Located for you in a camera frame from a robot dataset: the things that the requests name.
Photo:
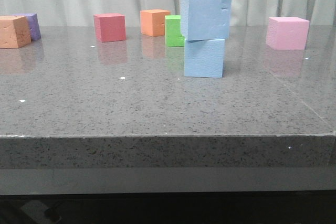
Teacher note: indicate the textured light blue foam cube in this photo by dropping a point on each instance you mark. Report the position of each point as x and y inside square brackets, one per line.
[205, 19]

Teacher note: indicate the smooth light blue foam cube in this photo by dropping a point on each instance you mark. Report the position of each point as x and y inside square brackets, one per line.
[204, 58]

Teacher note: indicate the orange foam cube centre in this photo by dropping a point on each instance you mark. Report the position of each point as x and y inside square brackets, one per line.
[153, 22]

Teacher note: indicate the green foam cube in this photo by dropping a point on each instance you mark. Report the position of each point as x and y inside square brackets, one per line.
[173, 36]

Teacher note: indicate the red foam cube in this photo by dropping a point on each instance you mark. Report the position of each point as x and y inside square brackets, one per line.
[110, 27]

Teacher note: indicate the pink foam cube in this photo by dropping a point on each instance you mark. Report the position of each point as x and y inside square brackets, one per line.
[287, 33]

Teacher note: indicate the purple foam cube left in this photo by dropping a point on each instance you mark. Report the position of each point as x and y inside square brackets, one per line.
[33, 25]

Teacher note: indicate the dented orange foam cube left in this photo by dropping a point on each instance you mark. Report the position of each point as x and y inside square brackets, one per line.
[14, 31]

